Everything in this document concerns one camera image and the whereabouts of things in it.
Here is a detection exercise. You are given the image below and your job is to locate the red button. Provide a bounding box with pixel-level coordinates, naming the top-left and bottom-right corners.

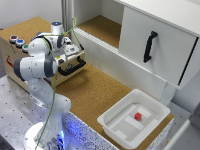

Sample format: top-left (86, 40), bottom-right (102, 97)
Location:
top-left (8, 34), bottom-right (19, 44)

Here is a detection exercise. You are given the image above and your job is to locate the black door handle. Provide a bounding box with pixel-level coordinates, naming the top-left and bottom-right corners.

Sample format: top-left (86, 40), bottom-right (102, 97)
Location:
top-left (142, 30), bottom-right (159, 64)

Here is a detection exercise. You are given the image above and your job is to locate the white plastic box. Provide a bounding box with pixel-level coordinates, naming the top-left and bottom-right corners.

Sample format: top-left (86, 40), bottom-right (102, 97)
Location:
top-left (96, 88), bottom-right (172, 150)

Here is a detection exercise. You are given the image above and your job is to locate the pink block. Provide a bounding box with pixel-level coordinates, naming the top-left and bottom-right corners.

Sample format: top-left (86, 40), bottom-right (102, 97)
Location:
top-left (134, 112), bottom-right (143, 121)

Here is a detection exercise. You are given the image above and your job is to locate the black drawer handle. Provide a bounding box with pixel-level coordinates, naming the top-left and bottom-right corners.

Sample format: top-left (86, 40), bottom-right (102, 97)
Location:
top-left (57, 55), bottom-right (87, 77)

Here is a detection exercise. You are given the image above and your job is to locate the green cable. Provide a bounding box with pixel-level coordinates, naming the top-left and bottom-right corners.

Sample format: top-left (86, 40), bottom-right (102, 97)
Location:
top-left (33, 16), bottom-right (79, 150)

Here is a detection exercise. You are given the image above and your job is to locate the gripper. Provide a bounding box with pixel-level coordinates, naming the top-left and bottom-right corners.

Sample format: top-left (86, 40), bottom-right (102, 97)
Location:
top-left (61, 42), bottom-right (85, 63)

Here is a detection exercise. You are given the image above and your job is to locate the white cabinet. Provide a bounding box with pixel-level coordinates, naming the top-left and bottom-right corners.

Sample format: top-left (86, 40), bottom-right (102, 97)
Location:
top-left (71, 0), bottom-right (200, 107)

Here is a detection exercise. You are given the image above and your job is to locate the blue button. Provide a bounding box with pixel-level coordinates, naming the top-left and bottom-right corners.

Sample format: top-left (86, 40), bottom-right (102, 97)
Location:
top-left (15, 38), bottom-right (26, 49)

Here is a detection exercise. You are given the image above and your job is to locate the white sliding door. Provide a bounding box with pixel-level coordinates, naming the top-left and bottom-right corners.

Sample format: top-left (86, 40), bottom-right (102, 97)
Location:
top-left (117, 5), bottom-right (200, 87)

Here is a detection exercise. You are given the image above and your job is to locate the wooden drawer box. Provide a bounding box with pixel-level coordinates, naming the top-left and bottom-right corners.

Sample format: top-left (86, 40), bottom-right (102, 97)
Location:
top-left (0, 16), bottom-right (88, 92)

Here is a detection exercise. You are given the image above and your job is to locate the green button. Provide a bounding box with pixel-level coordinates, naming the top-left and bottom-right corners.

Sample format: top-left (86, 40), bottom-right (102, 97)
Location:
top-left (21, 43), bottom-right (31, 54)

